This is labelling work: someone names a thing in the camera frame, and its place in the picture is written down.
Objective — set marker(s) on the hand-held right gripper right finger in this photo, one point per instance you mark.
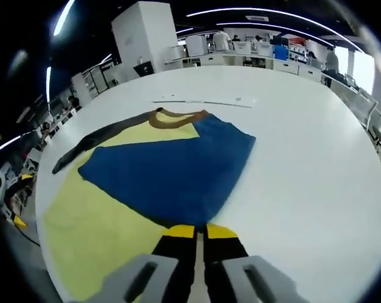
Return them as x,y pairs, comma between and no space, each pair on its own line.
225,249

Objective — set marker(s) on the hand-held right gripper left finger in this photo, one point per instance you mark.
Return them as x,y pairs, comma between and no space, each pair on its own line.
178,252

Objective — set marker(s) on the yellow blue colour-block garment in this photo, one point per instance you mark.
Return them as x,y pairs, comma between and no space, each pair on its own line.
165,170

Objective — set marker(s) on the white template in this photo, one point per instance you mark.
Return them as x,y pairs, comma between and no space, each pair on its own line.
234,100

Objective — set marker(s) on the white ceiling light strip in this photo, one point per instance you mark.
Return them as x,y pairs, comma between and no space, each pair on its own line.
48,83
6,145
64,17
228,23
209,12

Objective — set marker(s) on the grey shelving rack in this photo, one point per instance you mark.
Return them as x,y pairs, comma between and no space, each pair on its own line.
92,82

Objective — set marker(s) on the black bin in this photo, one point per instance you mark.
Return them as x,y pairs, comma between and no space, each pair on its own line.
143,70

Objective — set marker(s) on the row of white cabinets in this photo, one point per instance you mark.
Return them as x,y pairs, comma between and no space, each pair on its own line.
285,66

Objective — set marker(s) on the wide white square pillar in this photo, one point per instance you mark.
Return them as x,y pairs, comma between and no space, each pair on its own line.
140,34

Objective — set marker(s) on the blue box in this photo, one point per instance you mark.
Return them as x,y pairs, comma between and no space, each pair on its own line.
280,52

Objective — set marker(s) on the ceiling air vent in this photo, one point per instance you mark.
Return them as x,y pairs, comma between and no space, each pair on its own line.
257,18

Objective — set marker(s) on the red blue wall sign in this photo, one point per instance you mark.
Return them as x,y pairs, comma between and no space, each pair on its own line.
288,41

